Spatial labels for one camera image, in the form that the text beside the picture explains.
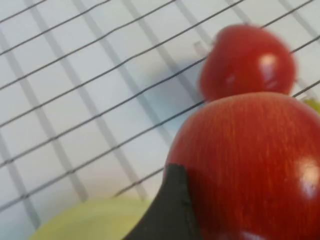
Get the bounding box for red apple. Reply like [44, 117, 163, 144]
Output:
[198, 22, 298, 102]
[164, 91, 320, 240]

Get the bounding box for yellow round plate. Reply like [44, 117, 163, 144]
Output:
[27, 196, 154, 240]

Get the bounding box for yellow banana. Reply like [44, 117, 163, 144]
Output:
[301, 97, 320, 113]

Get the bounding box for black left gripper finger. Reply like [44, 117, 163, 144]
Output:
[124, 163, 205, 240]

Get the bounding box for white grid-checked tablecloth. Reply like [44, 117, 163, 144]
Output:
[0, 0, 320, 240]

